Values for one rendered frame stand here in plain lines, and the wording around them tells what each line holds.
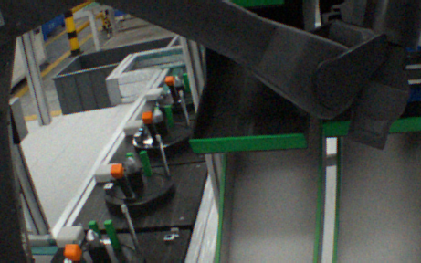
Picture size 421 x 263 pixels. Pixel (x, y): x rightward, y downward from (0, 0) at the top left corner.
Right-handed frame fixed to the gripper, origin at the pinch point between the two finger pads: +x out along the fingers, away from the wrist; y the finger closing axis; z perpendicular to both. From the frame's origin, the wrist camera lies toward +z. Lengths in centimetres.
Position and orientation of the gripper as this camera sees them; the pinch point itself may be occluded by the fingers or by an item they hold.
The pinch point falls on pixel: (376, 73)
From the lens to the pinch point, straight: 61.0
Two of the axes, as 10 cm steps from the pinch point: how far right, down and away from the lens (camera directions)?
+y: -9.4, 0.9, 3.2
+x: 3.0, -1.8, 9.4
